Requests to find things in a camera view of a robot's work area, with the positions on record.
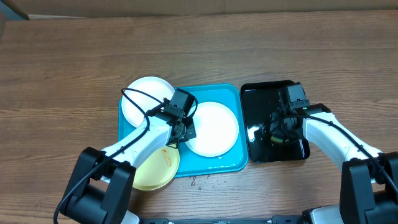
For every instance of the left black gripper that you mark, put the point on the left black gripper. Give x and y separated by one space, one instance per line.
191 132

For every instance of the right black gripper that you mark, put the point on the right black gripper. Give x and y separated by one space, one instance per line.
278 125

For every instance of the green yellow sponge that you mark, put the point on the green yellow sponge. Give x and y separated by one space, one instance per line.
278 140

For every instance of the white plate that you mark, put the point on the white plate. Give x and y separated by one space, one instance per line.
153 86
216 129

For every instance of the yellow plate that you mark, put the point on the yellow plate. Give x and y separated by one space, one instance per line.
158 170

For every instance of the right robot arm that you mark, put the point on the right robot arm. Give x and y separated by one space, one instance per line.
368 191

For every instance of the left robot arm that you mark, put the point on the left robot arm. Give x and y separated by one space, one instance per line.
100 185

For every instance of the black plastic tray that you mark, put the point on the black plastic tray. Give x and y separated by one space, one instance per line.
259 101

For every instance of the teal plastic tray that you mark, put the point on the teal plastic tray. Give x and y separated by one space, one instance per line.
237 157

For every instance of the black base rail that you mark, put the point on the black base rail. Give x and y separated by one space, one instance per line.
283 219

